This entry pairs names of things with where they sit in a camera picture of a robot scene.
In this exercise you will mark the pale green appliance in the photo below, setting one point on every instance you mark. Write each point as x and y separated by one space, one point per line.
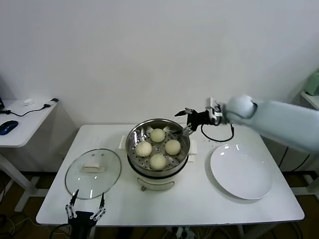
312 84

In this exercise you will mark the white steamed baozi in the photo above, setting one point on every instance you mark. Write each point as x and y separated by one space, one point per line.
157 135
144 149
158 161
173 147

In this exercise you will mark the blue computer mouse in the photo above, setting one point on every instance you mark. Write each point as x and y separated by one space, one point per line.
8 127

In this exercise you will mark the white round plate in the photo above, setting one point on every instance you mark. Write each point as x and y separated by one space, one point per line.
239 171

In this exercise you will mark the small dark adapter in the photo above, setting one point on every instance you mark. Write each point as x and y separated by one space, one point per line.
54 100

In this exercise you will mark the white side desk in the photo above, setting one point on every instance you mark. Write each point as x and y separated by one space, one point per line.
32 124

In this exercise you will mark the dark laptop edge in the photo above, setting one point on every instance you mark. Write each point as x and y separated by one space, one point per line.
1 103

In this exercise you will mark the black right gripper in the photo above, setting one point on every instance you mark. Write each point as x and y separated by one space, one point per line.
199 118

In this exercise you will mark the white power strip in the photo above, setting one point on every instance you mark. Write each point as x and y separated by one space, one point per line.
185 232

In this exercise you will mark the perforated steel steamer basket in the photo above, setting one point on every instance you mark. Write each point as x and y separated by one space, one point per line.
132 149

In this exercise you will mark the cream electric cooking pot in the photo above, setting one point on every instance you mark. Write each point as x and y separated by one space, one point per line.
154 184

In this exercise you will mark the small crumpled white object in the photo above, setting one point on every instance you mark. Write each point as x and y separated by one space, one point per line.
28 102

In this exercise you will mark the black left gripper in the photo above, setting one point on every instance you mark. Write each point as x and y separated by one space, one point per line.
82 222

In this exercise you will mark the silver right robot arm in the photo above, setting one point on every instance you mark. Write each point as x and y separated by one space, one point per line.
274 119

